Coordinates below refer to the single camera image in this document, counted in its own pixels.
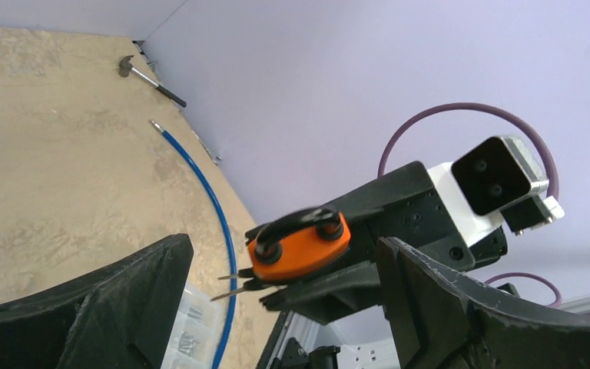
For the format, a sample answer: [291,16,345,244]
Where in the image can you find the clear plastic parts box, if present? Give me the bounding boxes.
[161,284,224,369]

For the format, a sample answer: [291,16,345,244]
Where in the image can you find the orange padlock with keys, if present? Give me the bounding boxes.
[211,205,351,301]

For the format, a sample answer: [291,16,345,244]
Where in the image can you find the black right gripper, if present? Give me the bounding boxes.
[259,161,508,325]

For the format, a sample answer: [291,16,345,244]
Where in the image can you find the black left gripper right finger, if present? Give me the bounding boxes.
[376,238,590,368]

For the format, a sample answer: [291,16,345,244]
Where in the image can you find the black aluminium base frame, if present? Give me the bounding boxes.
[254,290,590,369]

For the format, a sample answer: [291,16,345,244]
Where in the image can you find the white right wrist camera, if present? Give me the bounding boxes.
[427,136,565,247]

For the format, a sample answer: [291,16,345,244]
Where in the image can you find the small hammer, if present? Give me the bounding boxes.
[118,55,187,108]

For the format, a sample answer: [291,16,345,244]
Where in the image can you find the blue hose with fitting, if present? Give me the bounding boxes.
[150,120,238,369]

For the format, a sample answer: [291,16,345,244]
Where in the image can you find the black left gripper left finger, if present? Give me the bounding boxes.
[0,234,194,368]

